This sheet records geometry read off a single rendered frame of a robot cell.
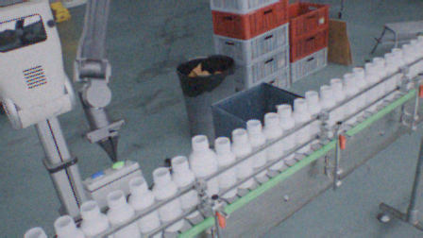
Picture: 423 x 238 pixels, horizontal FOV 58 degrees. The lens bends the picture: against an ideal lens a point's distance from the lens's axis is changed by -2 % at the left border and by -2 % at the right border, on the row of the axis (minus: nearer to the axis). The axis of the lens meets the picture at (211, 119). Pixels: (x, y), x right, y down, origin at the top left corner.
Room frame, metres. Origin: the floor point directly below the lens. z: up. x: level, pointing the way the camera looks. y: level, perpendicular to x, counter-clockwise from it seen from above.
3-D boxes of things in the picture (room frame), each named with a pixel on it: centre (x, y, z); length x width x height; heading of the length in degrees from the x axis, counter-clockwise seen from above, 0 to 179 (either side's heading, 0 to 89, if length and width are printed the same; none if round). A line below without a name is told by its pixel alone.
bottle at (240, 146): (0.86, -0.07, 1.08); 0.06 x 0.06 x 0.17
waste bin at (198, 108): (2.76, -0.01, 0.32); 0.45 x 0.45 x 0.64
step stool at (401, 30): (3.87, -2.15, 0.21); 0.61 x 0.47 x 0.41; 177
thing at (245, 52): (3.48, -0.46, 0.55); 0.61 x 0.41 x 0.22; 131
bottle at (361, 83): (1.16, -0.50, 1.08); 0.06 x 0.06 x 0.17
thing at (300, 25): (3.96, -0.99, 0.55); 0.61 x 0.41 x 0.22; 127
